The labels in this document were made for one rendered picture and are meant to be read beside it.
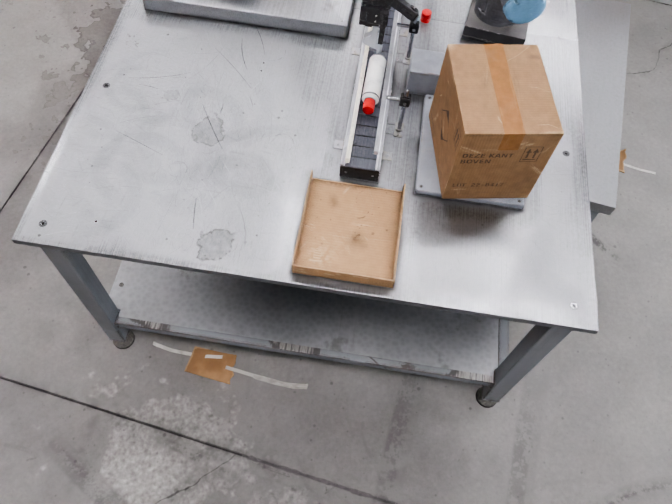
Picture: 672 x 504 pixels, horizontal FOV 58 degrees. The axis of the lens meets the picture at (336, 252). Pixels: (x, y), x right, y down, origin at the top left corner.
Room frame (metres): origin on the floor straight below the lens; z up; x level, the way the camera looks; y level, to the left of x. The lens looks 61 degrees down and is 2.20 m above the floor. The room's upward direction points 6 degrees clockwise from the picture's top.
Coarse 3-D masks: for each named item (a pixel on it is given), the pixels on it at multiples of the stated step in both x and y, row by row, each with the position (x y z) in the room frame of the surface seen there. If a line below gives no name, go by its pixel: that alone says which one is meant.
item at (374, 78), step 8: (376, 56) 1.39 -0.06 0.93; (384, 56) 1.40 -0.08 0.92; (368, 64) 1.38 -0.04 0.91; (376, 64) 1.36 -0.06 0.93; (384, 64) 1.37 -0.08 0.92; (368, 72) 1.33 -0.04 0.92; (376, 72) 1.32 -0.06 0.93; (368, 80) 1.29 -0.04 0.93; (376, 80) 1.29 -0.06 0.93; (368, 88) 1.26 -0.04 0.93; (376, 88) 1.26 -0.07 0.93; (368, 96) 1.24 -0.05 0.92; (376, 96) 1.24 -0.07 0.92; (368, 104) 1.21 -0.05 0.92; (368, 112) 1.20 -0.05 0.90
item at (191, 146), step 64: (128, 0) 1.64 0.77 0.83; (448, 0) 1.81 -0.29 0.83; (128, 64) 1.35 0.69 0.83; (192, 64) 1.38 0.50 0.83; (256, 64) 1.41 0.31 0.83; (320, 64) 1.44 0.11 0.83; (576, 64) 1.56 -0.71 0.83; (128, 128) 1.11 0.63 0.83; (192, 128) 1.13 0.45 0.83; (256, 128) 1.15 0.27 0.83; (320, 128) 1.18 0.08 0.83; (576, 128) 1.28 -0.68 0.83; (64, 192) 0.87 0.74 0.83; (128, 192) 0.89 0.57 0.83; (192, 192) 0.91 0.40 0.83; (256, 192) 0.93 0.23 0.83; (576, 192) 1.05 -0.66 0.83; (128, 256) 0.70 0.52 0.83; (192, 256) 0.72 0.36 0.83; (256, 256) 0.73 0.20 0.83; (448, 256) 0.79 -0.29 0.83; (512, 256) 0.81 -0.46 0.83; (576, 256) 0.83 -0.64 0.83; (512, 320) 0.64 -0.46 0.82; (576, 320) 0.65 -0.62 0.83
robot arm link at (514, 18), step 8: (504, 0) 1.54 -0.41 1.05; (512, 0) 1.51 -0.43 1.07; (520, 0) 1.50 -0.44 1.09; (528, 0) 1.51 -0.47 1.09; (536, 0) 1.51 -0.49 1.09; (544, 0) 1.52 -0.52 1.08; (504, 8) 1.53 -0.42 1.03; (512, 8) 1.50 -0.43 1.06; (520, 8) 1.51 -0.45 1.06; (528, 8) 1.51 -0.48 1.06; (536, 8) 1.51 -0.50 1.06; (544, 8) 1.52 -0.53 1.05; (512, 16) 1.51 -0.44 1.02; (520, 16) 1.51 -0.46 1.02; (528, 16) 1.52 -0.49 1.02; (536, 16) 1.52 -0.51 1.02
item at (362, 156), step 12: (384, 36) 1.54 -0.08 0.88; (372, 48) 1.48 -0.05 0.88; (384, 48) 1.48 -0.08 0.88; (384, 72) 1.38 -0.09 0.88; (360, 108) 1.23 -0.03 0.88; (360, 120) 1.18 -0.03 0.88; (372, 120) 1.19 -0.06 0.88; (360, 132) 1.14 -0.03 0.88; (372, 132) 1.14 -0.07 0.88; (360, 144) 1.09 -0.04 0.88; (372, 144) 1.10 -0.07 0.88; (360, 156) 1.05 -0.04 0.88; (372, 156) 1.06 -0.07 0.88; (360, 168) 1.01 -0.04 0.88; (372, 168) 1.02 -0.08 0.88
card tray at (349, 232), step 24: (312, 192) 0.95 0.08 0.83; (336, 192) 0.96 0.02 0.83; (360, 192) 0.96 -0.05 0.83; (384, 192) 0.97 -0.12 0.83; (312, 216) 0.87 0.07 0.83; (336, 216) 0.88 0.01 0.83; (360, 216) 0.89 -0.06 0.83; (384, 216) 0.89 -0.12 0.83; (312, 240) 0.80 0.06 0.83; (336, 240) 0.80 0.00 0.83; (360, 240) 0.81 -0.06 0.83; (384, 240) 0.82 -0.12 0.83; (312, 264) 0.73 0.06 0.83; (336, 264) 0.73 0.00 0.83; (360, 264) 0.74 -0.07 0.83; (384, 264) 0.75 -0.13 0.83
